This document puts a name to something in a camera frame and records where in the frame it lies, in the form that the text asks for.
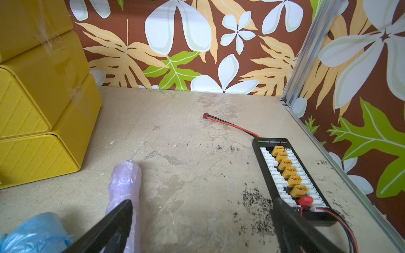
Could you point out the purple trash bag roll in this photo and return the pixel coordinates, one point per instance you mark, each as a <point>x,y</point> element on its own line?
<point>125,183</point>

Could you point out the black parallel charging board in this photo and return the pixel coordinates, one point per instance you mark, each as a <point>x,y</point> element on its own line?
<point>288,179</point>

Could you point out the aluminium frame post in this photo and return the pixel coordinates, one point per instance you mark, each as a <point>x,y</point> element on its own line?
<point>324,17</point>

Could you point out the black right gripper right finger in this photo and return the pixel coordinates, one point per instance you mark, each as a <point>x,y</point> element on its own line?
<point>295,234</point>

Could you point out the blue trash bag roll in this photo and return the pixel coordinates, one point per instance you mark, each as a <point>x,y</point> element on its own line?
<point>44,233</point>

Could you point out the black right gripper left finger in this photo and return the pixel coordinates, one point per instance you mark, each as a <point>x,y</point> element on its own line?
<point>109,235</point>

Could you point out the yellow plastic drawer cabinet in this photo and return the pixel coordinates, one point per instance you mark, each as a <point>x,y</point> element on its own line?
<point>49,99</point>

